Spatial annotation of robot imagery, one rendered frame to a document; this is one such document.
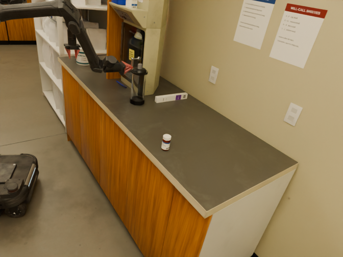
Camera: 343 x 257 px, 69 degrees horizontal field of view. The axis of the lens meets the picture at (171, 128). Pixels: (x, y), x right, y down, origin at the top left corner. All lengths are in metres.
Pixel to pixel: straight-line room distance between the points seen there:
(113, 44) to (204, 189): 1.35
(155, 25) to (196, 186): 1.08
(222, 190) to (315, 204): 0.65
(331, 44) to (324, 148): 0.51
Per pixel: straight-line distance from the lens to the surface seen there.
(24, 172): 2.31
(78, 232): 2.13
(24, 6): 1.45
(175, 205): 1.27
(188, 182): 1.14
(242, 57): 1.69
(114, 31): 2.04
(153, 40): 1.77
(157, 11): 1.75
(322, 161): 1.53
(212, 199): 1.10
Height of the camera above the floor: 1.69
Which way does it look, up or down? 30 degrees down
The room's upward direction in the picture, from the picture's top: 10 degrees clockwise
